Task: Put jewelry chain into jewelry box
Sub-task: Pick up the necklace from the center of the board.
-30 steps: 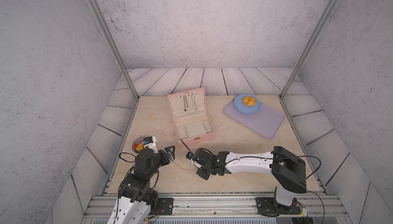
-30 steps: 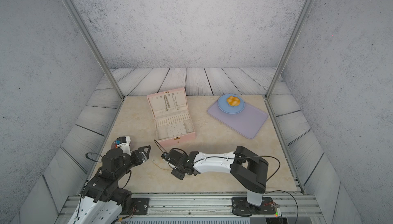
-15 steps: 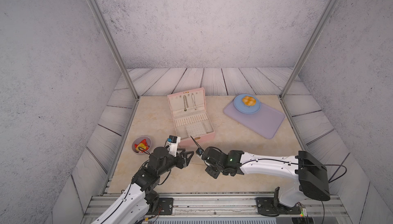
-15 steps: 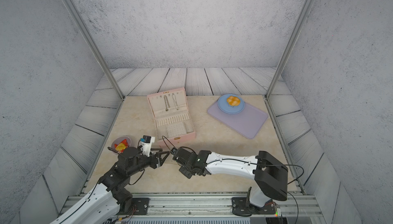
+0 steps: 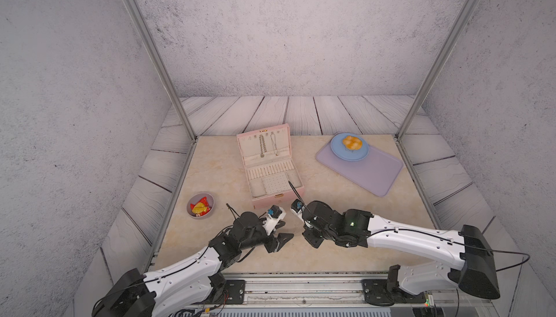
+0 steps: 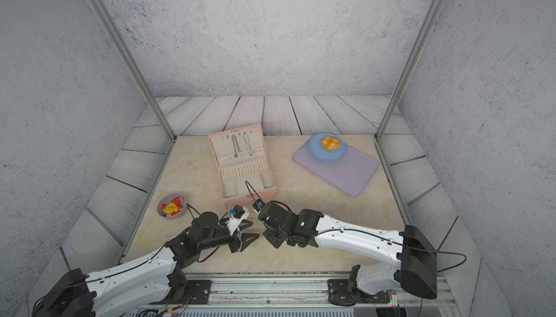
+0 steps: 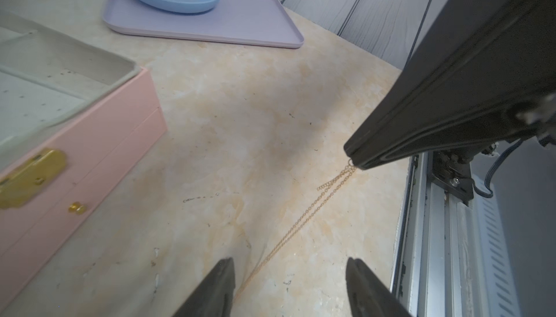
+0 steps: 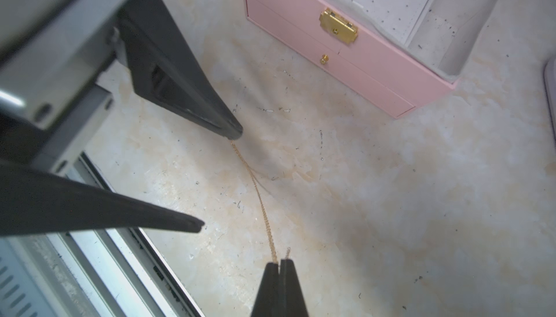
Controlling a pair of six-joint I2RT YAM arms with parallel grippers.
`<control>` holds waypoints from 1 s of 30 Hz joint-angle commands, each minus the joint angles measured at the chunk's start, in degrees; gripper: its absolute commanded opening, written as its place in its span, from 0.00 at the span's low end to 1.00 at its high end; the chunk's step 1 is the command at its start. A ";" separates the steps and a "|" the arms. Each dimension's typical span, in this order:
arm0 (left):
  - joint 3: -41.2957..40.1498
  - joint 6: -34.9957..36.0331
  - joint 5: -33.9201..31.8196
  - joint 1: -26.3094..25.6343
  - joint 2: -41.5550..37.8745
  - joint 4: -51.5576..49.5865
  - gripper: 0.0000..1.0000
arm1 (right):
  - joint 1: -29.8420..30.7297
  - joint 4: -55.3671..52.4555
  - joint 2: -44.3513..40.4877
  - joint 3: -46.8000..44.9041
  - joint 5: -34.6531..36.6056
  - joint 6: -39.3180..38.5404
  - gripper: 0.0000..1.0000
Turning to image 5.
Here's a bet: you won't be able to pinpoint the metal base rail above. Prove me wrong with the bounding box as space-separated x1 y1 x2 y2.
178 273 498 316

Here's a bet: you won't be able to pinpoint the orange bread pastry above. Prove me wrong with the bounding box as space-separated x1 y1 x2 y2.
342 135 363 151

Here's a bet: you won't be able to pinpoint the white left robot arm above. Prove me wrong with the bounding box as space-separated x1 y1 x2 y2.
91 205 293 316

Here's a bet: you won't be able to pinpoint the red yellow snack packets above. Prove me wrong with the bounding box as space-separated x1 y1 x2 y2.
190 197 212 218

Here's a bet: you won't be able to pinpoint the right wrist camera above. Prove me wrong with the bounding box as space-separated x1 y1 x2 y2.
290 199 306 223

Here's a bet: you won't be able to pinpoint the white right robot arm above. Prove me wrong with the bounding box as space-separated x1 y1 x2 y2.
291 200 500 300

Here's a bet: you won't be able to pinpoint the pink jewelry box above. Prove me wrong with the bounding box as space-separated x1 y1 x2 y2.
236 124 305 209

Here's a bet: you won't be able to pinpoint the metal frame post left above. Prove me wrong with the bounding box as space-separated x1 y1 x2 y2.
122 0 198 143

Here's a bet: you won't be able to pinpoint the metal frame post right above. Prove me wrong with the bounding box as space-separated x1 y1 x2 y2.
395 0 480 142

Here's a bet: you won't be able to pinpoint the metal frame post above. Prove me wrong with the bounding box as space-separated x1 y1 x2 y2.
122 0 198 143
395 0 480 142

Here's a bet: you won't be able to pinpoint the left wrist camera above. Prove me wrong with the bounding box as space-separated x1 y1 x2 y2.
263 205 285 236

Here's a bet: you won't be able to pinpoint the blue plate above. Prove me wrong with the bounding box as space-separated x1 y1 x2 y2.
330 133 370 162

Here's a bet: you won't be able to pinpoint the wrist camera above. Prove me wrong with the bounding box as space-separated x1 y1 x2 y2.
290 199 306 223
263 205 285 236

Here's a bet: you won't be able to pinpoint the purple cutting mat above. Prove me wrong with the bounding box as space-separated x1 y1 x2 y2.
316 143 404 197

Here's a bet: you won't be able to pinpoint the small purple bowl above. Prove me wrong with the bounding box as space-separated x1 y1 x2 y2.
186 192 215 219

